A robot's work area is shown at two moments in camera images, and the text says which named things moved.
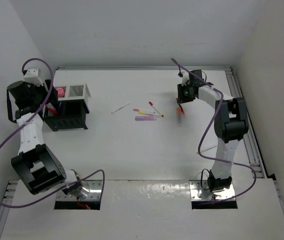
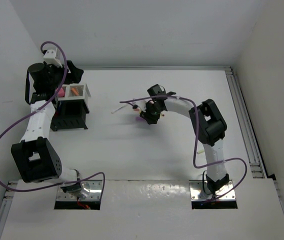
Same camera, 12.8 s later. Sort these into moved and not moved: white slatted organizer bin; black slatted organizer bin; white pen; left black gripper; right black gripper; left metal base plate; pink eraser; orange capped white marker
Moved: right black gripper; left black gripper; orange capped white marker
Not moved: pink eraser; black slatted organizer bin; left metal base plate; white pen; white slatted organizer bin
